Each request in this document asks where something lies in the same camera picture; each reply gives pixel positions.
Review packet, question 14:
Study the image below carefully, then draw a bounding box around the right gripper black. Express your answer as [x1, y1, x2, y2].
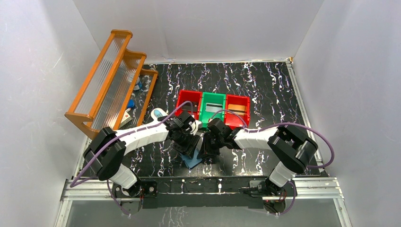
[198, 132, 225, 159]

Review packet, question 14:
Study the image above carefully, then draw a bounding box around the blue card holder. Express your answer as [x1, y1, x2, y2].
[180, 149, 202, 169]

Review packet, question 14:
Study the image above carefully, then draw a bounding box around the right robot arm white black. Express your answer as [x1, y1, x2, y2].
[198, 119, 318, 196]

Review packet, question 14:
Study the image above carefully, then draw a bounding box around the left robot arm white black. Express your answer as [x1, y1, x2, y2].
[83, 108, 202, 197]

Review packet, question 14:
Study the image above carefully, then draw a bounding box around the black card in bin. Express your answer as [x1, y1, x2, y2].
[182, 103, 198, 114]

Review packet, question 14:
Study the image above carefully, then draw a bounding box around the grey card in bin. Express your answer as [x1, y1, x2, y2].
[205, 103, 223, 113]

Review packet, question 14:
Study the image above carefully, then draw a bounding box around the orange card in bin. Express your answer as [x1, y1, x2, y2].
[227, 104, 247, 116]

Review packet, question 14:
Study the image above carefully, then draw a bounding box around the white blue bottle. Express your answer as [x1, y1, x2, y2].
[150, 108, 168, 121]

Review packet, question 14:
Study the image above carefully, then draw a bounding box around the left red bin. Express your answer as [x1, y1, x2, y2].
[175, 89, 202, 120]

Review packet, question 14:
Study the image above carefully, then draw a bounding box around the red bin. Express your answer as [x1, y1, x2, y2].
[175, 89, 202, 120]
[224, 94, 250, 129]

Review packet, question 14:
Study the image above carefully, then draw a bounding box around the right red bin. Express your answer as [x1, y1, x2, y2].
[224, 94, 250, 129]

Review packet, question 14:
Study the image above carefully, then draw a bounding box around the green bin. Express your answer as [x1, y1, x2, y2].
[199, 92, 226, 128]

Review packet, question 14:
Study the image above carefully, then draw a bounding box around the red white small box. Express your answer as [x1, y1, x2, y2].
[119, 108, 133, 128]

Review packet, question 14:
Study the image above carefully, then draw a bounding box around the blue cap container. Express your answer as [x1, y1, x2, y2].
[126, 99, 135, 109]

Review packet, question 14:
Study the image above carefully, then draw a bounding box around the white blue container on rack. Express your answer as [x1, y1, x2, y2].
[133, 75, 142, 91]

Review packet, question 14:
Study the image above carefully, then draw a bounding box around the orange wooden rack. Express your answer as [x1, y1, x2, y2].
[65, 29, 158, 139]

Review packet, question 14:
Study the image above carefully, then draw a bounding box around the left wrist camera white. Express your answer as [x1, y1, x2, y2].
[189, 120, 203, 135]

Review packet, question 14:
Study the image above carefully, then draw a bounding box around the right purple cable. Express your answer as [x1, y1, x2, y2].
[209, 109, 335, 217]

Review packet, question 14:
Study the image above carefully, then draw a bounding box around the purple cable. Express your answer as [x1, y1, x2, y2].
[69, 101, 193, 217]
[209, 109, 335, 217]

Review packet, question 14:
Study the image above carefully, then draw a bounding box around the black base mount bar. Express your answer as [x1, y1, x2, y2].
[139, 176, 296, 210]

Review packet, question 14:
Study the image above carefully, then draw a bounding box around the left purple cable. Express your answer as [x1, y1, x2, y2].
[69, 101, 193, 217]

